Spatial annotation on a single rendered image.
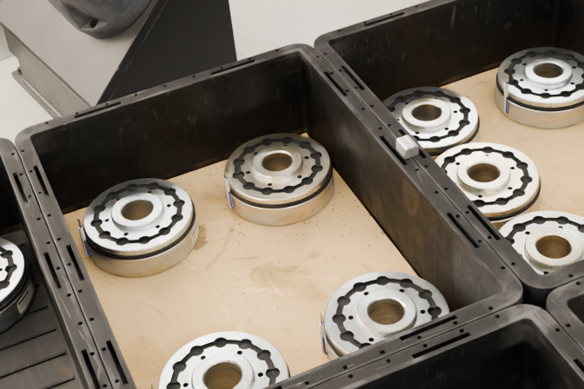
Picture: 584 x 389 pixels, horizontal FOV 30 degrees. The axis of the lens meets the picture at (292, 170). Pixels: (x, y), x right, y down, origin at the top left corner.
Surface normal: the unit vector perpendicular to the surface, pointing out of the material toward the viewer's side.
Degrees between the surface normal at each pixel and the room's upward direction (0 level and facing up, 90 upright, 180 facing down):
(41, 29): 44
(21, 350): 0
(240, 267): 0
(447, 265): 90
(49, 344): 0
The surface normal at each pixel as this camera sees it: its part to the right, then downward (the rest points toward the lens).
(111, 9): 0.17, 0.62
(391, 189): -0.91, 0.32
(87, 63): -0.62, -0.26
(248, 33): -0.09, -0.77
